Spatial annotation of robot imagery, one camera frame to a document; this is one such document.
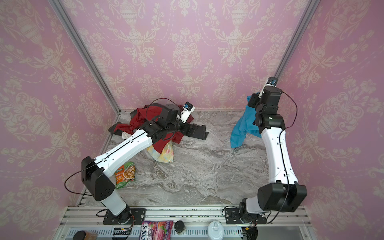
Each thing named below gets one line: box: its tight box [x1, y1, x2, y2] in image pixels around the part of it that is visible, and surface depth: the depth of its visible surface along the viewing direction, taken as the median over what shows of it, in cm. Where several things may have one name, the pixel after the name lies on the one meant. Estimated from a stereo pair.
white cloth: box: [121, 131, 132, 140], surface depth 102 cm
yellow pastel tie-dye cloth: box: [146, 141, 174, 163], surface depth 94 cm
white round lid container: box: [207, 221, 224, 240], surface depth 67 cm
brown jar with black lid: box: [72, 230, 98, 240], surface depth 64 cm
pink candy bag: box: [139, 220, 174, 240], surface depth 70 cm
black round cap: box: [174, 220, 185, 233], surface depth 65 cm
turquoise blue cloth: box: [230, 95, 262, 148], surface depth 89 cm
